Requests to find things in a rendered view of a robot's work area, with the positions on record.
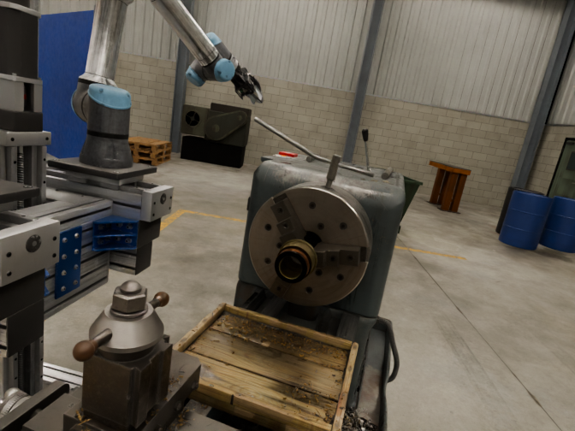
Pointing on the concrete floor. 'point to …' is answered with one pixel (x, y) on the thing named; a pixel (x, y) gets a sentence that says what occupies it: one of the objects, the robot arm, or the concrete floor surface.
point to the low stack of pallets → (144, 149)
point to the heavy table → (448, 185)
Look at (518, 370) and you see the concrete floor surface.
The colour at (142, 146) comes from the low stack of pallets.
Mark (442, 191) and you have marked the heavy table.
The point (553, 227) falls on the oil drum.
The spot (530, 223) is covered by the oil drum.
